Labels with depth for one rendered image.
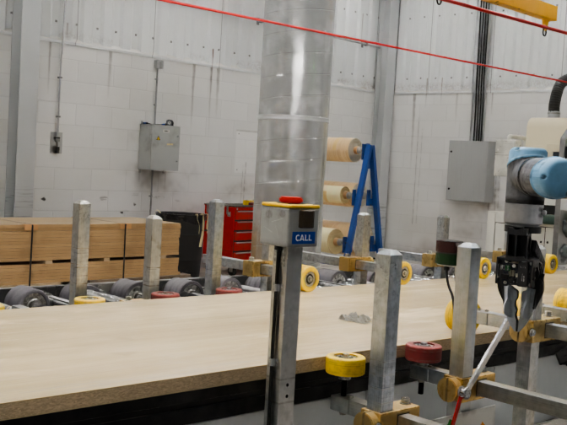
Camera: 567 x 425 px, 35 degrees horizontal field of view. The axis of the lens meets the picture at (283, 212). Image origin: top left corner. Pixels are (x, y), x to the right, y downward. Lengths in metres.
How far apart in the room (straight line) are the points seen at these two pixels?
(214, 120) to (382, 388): 9.27
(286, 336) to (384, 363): 0.26
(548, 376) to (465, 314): 0.78
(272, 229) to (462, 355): 0.59
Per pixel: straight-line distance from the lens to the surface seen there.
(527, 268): 1.78
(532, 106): 11.94
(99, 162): 9.85
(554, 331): 2.11
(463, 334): 1.88
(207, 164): 10.79
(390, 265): 1.66
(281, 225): 1.46
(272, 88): 5.94
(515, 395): 1.88
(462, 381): 1.89
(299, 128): 5.87
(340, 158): 9.18
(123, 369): 1.66
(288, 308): 1.49
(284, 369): 1.51
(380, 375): 1.70
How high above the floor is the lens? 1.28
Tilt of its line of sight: 3 degrees down
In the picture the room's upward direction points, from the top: 3 degrees clockwise
